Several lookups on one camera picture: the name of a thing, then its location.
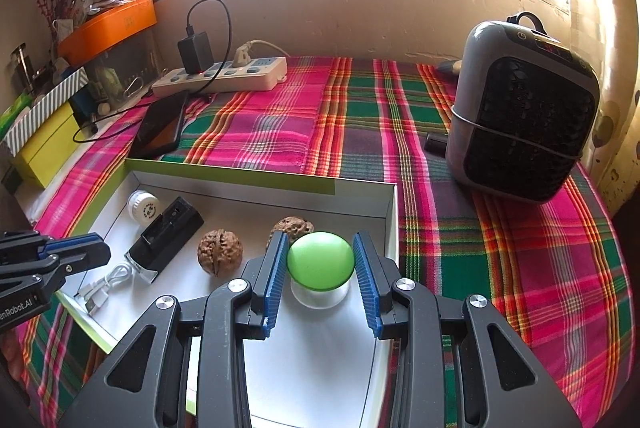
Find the white round cap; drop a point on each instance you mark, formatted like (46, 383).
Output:
(144, 206)

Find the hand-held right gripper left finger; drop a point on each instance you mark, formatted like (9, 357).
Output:
(277, 283)

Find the metal cup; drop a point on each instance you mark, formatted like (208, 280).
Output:
(22, 67)

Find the black smartphone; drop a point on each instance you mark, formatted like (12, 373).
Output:
(160, 125)

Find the grey striped box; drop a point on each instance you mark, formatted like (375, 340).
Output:
(50, 102)

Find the black charger adapter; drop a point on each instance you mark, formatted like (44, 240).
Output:
(196, 50)

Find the green-topped mushroom holder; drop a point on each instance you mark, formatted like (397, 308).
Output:
(320, 260)

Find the orange box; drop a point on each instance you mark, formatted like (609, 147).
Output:
(110, 27)

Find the small black cylinder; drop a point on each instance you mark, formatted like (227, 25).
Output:
(436, 142)

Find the green and white cardboard box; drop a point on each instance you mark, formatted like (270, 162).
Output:
(320, 378)

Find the black rectangular device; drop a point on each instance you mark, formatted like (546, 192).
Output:
(165, 238)

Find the clear plastic container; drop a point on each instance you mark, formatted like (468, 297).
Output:
(127, 67)

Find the green tissue pack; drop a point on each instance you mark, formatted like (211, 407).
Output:
(14, 112)

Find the brown walnut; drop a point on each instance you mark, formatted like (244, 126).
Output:
(220, 253)
(292, 227)

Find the white power strip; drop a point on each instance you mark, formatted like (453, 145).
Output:
(225, 77)

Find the cream heart-print curtain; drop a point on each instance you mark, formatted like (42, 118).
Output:
(610, 107)

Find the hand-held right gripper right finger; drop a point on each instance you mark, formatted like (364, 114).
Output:
(365, 288)

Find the plaid tablecloth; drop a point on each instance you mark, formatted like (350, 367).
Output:
(450, 258)

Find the grey portable heater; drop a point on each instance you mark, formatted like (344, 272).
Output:
(525, 117)

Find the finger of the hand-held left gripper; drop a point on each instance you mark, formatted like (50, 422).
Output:
(70, 244)
(85, 260)

